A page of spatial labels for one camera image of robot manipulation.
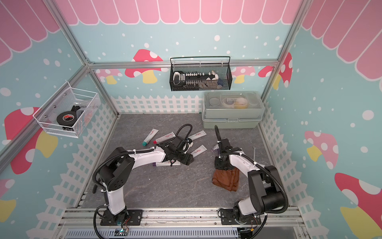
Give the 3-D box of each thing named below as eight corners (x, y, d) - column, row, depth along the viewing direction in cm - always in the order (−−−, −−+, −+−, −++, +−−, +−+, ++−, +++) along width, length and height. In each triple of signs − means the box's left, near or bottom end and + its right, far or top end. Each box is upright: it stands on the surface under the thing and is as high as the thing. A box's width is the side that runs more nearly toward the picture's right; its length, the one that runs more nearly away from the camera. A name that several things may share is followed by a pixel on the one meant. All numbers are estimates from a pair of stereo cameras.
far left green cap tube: (141, 145, 104) (140, 143, 102) (154, 129, 113) (154, 127, 111) (145, 147, 103) (144, 145, 101) (158, 131, 112) (158, 129, 110)
